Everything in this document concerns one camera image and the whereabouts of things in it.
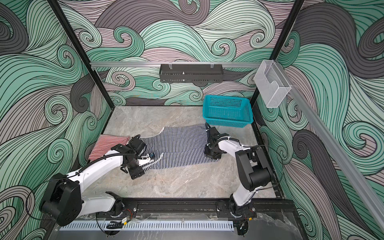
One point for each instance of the white slotted cable duct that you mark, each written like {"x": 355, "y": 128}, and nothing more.
{"x": 182, "y": 225}

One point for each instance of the aluminium rail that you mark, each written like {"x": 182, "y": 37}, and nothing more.
{"x": 307, "y": 102}
{"x": 139, "y": 64}

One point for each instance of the teal plastic basket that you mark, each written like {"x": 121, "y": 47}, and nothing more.
{"x": 227, "y": 111}

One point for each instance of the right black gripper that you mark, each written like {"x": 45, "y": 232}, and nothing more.
{"x": 206, "y": 153}

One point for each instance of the right black frame post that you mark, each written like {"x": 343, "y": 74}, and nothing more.
{"x": 286, "y": 27}

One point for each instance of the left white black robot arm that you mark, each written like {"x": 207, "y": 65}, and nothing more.
{"x": 64, "y": 199}

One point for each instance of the red white striped tank top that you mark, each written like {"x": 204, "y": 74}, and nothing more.
{"x": 105, "y": 143}

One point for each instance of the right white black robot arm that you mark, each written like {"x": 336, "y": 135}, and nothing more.
{"x": 254, "y": 170}

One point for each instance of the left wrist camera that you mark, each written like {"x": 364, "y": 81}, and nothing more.
{"x": 147, "y": 159}

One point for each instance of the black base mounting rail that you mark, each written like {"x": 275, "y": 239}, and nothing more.
{"x": 221, "y": 208}

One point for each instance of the back aluminium rail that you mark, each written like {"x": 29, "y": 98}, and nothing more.
{"x": 139, "y": 64}

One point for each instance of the clear plastic wall bin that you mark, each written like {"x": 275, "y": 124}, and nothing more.
{"x": 272, "y": 82}

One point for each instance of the right aluminium rail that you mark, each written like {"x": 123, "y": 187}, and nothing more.
{"x": 307, "y": 102}

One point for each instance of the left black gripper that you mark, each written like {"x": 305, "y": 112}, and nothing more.
{"x": 137, "y": 172}

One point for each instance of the black frame post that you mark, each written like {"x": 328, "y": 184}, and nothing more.
{"x": 55, "y": 6}
{"x": 286, "y": 27}

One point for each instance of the left black frame post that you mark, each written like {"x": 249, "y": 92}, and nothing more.
{"x": 55, "y": 6}

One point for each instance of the navy white striped tank top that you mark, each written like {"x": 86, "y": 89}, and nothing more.
{"x": 177, "y": 147}

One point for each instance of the black perforated wall tray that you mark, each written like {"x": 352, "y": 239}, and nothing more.
{"x": 198, "y": 74}

